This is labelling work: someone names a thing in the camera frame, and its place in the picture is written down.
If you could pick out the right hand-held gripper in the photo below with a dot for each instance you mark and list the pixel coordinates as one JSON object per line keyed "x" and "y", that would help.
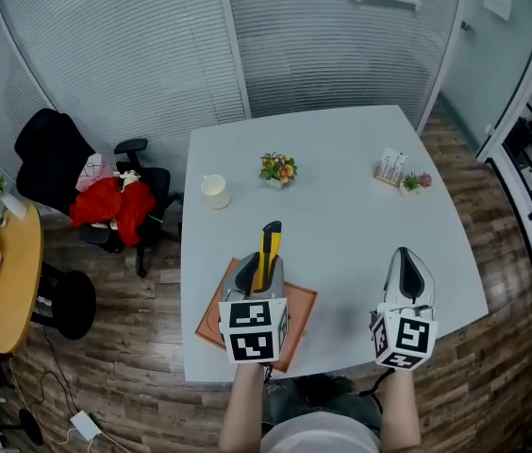
{"x": 405, "y": 335}

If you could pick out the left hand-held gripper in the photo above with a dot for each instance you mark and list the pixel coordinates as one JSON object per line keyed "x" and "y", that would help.
{"x": 252, "y": 330}

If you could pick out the yellow utility knife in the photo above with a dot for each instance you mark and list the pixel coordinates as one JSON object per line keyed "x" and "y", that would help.
{"x": 270, "y": 246}

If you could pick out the orange shallow tray box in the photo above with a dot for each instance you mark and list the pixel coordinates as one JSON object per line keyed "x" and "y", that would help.
{"x": 301, "y": 309}

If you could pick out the person's left forearm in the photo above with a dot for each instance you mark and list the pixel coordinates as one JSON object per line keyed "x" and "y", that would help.
{"x": 244, "y": 404}

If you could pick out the person's right forearm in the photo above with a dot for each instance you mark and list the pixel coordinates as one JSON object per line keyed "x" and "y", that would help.
{"x": 403, "y": 408}

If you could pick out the white square table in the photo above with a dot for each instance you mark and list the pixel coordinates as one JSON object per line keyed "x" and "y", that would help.
{"x": 341, "y": 224}

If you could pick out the cream mug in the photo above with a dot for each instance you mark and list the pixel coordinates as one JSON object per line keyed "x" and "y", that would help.
{"x": 215, "y": 192}

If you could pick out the small potted succulent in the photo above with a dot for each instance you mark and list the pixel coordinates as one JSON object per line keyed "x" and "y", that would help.
{"x": 416, "y": 183}

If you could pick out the potted orange flower plant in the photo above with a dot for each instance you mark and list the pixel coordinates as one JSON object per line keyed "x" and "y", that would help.
{"x": 279, "y": 169}

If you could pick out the person's dark shorts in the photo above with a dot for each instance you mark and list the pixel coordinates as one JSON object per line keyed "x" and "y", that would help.
{"x": 315, "y": 394}

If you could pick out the cream plush toy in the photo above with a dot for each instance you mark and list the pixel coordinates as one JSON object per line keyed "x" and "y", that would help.
{"x": 128, "y": 179}

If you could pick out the person's white shirt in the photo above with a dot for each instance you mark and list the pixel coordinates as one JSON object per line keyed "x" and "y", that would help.
{"x": 320, "y": 437}

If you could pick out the red cloth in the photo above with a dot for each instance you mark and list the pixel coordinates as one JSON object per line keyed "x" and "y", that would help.
{"x": 105, "y": 206}

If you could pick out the black round stool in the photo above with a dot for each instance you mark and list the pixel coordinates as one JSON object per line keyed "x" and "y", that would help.
{"x": 75, "y": 305}

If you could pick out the pink bag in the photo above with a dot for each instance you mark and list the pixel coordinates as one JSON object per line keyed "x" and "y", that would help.
{"x": 92, "y": 172}

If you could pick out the white power adapter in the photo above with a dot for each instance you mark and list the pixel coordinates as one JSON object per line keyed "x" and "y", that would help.
{"x": 85, "y": 425}

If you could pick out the frosted glass door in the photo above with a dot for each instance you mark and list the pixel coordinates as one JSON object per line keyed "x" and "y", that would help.
{"x": 492, "y": 64}

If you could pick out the black office chair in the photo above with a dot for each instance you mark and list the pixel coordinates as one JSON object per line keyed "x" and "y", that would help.
{"x": 49, "y": 158}

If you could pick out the round wooden table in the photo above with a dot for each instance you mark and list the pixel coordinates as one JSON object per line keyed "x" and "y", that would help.
{"x": 13, "y": 281}

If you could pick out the white vase with flowers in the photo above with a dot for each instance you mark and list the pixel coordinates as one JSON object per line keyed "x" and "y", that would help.
{"x": 13, "y": 206}

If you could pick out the white paper door notice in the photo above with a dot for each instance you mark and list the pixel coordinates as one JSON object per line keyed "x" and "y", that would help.
{"x": 497, "y": 4}

